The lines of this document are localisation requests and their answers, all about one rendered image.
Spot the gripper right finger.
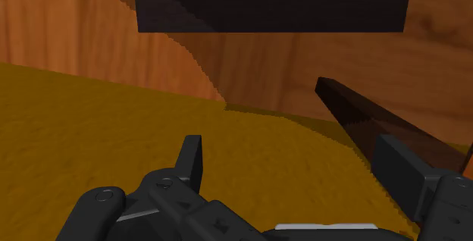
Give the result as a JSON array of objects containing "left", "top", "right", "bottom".
[{"left": 371, "top": 133, "right": 473, "bottom": 241}]

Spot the mustard yellow upholstered furniture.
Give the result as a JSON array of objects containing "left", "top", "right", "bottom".
[{"left": 0, "top": 61, "right": 473, "bottom": 241}]

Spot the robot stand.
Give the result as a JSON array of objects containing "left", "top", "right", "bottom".
[{"left": 132, "top": 0, "right": 414, "bottom": 33}]

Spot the dark brown long block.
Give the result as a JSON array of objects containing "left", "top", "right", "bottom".
[{"left": 315, "top": 77, "right": 473, "bottom": 177}]

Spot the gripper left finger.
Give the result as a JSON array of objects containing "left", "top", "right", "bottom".
[{"left": 55, "top": 134, "right": 268, "bottom": 241}]

